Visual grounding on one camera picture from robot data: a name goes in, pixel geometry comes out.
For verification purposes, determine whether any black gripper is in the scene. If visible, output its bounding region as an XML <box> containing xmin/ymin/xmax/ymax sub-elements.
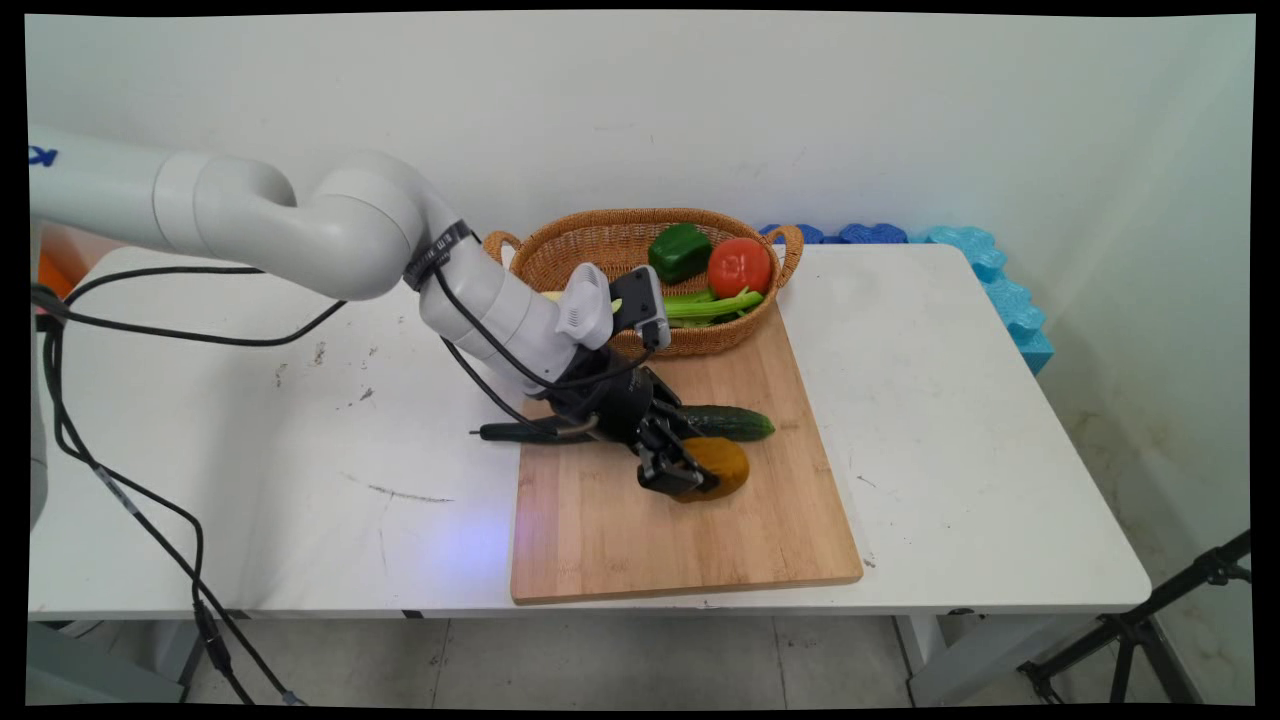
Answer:
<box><xmin>548</xmin><ymin>345</ymin><xmax>723</xmax><ymax>495</ymax></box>

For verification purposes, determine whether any brown potato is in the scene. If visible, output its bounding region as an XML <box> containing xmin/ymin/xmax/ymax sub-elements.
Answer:
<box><xmin>668</xmin><ymin>436</ymin><xmax>751</xmax><ymax>504</ymax></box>

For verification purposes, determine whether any dark green cucumber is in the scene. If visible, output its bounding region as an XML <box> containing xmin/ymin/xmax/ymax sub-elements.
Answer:
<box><xmin>470</xmin><ymin>404</ymin><xmax>777</xmax><ymax>446</ymax></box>

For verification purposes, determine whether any wooden cutting board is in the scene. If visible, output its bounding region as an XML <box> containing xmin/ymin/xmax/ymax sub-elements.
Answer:
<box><xmin>510</xmin><ymin>305</ymin><xmax>865</xmax><ymax>607</ymax></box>

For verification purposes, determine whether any woven wicker basket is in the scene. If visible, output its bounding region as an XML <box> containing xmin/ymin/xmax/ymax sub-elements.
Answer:
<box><xmin>483</xmin><ymin>207</ymin><xmax>805</xmax><ymax>359</ymax></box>

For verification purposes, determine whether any green celery stalk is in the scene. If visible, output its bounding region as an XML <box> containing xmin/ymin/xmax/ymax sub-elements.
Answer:
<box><xmin>540</xmin><ymin>287</ymin><xmax>766</xmax><ymax>329</ymax></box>

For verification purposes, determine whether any red tomato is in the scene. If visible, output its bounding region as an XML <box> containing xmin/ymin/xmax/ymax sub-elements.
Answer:
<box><xmin>706</xmin><ymin>237</ymin><xmax>774</xmax><ymax>299</ymax></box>

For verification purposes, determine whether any green bell pepper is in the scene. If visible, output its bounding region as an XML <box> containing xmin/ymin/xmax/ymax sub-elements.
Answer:
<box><xmin>648</xmin><ymin>223</ymin><xmax>714</xmax><ymax>286</ymax></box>

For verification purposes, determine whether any dark blue foam mat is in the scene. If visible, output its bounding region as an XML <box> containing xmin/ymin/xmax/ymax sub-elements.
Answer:
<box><xmin>758</xmin><ymin>222</ymin><xmax>913</xmax><ymax>247</ymax></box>

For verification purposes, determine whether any white table leg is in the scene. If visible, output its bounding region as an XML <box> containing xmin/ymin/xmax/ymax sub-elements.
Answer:
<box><xmin>893</xmin><ymin>610</ymin><xmax>1101</xmax><ymax>708</ymax></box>

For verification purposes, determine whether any cyan foam mat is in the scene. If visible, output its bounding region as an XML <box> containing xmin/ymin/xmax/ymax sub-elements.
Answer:
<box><xmin>908</xmin><ymin>225</ymin><xmax>1055</xmax><ymax>377</ymax></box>

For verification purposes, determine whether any black tripod stand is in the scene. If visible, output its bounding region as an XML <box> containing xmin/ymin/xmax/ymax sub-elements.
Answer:
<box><xmin>1017</xmin><ymin>530</ymin><xmax>1254</xmax><ymax>706</ymax></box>

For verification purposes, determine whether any grey table leg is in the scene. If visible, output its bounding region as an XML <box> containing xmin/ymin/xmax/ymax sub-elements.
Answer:
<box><xmin>28</xmin><ymin>618</ymin><xmax>217</xmax><ymax>706</ymax></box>

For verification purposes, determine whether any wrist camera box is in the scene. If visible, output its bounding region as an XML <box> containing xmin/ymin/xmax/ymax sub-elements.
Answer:
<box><xmin>608</xmin><ymin>264</ymin><xmax>672</xmax><ymax>353</ymax></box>

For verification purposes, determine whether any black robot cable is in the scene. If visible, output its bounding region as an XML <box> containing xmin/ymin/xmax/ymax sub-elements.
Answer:
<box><xmin>30</xmin><ymin>230</ymin><xmax>661</xmax><ymax>707</ymax></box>

